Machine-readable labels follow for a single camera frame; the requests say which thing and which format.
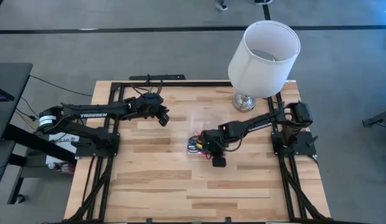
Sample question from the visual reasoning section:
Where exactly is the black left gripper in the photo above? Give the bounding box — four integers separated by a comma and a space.
130, 92, 169, 118

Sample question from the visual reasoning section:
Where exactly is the clear plastic supply box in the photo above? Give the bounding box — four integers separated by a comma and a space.
186, 111, 232, 160

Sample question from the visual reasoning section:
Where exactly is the white power strip box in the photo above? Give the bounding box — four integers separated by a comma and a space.
45, 132, 85, 166

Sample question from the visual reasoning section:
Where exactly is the white shade silver table lamp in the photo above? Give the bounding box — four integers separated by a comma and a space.
227, 20, 301, 113

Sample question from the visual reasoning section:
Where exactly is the black desk leg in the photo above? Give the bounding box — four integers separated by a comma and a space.
2, 123, 78, 205

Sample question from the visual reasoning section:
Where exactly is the dark laptop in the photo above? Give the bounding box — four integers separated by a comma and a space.
0, 85, 16, 103

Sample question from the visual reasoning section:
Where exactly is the grey chair base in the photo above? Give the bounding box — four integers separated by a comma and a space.
362, 108, 386, 129

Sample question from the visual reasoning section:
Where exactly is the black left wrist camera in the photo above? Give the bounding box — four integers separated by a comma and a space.
157, 113, 171, 128

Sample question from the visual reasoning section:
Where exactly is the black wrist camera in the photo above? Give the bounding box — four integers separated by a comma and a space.
211, 156, 227, 168
157, 113, 171, 128

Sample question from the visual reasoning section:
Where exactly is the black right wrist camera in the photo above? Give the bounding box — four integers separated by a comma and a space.
211, 156, 227, 168

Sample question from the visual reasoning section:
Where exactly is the black metal bracket bar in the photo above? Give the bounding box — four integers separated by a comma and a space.
129, 73, 186, 82

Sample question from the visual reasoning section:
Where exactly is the black aluminium table frame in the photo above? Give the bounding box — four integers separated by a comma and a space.
63, 80, 333, 224

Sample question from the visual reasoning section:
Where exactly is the black floor cable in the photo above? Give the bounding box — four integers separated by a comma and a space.
29, 74, 93, 98

